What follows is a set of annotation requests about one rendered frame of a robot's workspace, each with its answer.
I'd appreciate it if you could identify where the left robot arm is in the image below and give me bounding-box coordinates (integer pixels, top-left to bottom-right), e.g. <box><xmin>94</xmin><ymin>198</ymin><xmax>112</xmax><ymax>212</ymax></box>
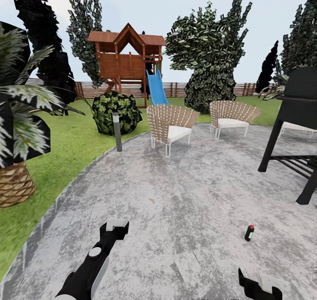
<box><xmin>54</xmin><ymin>219</ymin><xmax>129</xmax><ymax>300</ymax></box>

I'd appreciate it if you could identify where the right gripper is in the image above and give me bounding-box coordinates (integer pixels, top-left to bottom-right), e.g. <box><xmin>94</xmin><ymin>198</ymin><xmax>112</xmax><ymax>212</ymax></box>
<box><xmin>239</xmin><ymin>268</ymin><xmax>282</xmax><ymax>300</ymax></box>

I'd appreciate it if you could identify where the insectifuge atomizer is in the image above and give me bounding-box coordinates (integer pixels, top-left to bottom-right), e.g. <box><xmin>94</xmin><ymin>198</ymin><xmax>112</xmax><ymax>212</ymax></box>
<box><xmin>244</xmin><ymin>226</ymin><xmax>254</xmax><ymax>241</ymax></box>

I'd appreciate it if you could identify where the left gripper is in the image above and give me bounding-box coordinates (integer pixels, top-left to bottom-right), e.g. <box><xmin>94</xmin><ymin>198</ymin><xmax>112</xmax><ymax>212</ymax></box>
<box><xmin>100</xmin><ymin>221</ymin><xmax>129</xmax><ymax>246</ymax></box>

